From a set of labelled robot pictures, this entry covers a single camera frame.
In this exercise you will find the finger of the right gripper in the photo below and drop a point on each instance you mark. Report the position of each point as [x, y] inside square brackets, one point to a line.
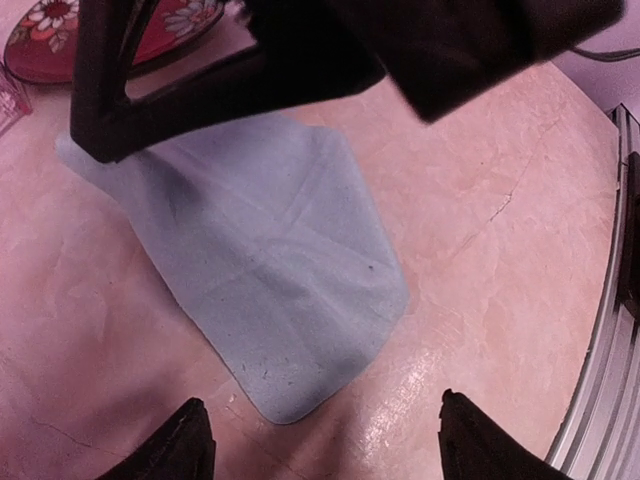
[200, 85]

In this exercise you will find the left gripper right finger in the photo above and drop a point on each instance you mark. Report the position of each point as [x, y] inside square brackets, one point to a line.
[473, 447]

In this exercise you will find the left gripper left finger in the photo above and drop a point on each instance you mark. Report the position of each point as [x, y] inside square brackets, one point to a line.
[181, 448]

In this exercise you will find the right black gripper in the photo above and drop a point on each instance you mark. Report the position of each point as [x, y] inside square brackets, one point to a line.
[440, 54]

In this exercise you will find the small blue cleaning cloth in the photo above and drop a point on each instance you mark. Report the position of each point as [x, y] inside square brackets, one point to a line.
[265, 233]

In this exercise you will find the red floral plate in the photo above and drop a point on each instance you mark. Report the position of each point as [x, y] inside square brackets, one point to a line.
[135, 35]

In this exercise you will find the clear pink glasses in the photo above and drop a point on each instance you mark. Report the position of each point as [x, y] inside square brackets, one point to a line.
[15, 102]

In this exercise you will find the front aluminium rail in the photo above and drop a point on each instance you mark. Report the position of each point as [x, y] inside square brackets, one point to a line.
[599, 436]

